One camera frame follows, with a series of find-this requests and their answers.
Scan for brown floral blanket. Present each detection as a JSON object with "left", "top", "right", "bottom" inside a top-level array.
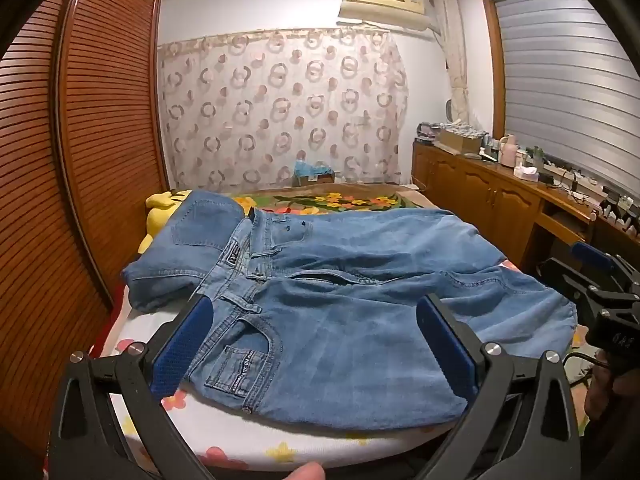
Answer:
[{"left": 230, "top": 182, "right": 436, "bottom": 218}]

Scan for bed with floral sheet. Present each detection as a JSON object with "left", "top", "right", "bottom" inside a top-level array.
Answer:
[{"left": 102, "top": 260, "right": 591, "bottom": 466}]

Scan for grey window blind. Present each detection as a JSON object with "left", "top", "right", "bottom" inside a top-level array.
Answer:
[{"left": 487, "top": 0, "right": 640, "bottom": 186}]

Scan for cardboard box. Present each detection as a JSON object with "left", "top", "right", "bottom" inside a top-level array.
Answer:
[{"left": 432, "top": 127, "right": 486, "bottom": 156}]

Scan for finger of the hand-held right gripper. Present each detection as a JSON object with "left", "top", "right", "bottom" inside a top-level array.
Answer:
[
  {"left": 572, "top": 241, "right": 640, "bottom": 295},
  {"left": 536, "top": 256, "right": 640, "bottom": 311}
]

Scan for beige wall air conditioner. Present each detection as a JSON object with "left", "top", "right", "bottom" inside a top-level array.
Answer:
[{"left": 337, "top": 0, "right": 431, "bottom": 31}]

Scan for small box with blue top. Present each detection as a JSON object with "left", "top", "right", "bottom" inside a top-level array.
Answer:
[{"left": 291, "top": 160, "right": 336, "bottom": 188}]

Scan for pink thermos jug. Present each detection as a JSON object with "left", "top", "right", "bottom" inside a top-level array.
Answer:
[{"left": 499, "top": 134, "right": 518, "bottom": 167}]

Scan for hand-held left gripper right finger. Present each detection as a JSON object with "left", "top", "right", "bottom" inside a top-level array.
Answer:
[{"left": 416, "top": 294, "right": 593, "bottom": 480}]

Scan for circle patterned sheer curtain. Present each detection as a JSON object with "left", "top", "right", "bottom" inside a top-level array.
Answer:
[{"left": 157, "top": 27, "right": 411, "bottom": 193}]

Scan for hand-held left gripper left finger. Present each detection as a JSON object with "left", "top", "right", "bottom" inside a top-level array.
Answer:
[{"left": 47, "top": 294, "right": 216, "bottom": 480}]

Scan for beige tied drape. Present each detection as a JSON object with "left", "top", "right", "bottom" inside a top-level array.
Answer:
[{"left": 432, "top": 0, "right": 471, "bottom": 126}]

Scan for wooden cabinet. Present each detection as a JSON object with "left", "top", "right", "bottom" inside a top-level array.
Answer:
[{"left": 411, "top": 140, "right": 640, "bottom": 281}]

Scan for yellow plush toy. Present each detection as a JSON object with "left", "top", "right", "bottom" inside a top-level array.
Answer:
[{"left": 137, "top": 190, "right": 193, "bottom": 256}]

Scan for wooden louvered wardrobe door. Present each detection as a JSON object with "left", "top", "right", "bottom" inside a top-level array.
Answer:
[
  {"left": 55, "top": 0, "right": 173, "bottom": 311},
  {"left": 0, "top": 10, "right": 68, "bottom": 461}
]

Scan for person's left hand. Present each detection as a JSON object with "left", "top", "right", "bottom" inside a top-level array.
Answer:
[{"left": 280, "top": 461, "right": 326, "bottom": 480}]

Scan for blue denim pants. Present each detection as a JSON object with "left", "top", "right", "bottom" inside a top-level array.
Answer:
[{"left": 122, "top": 190, "right": 578, "bottom": 433}]

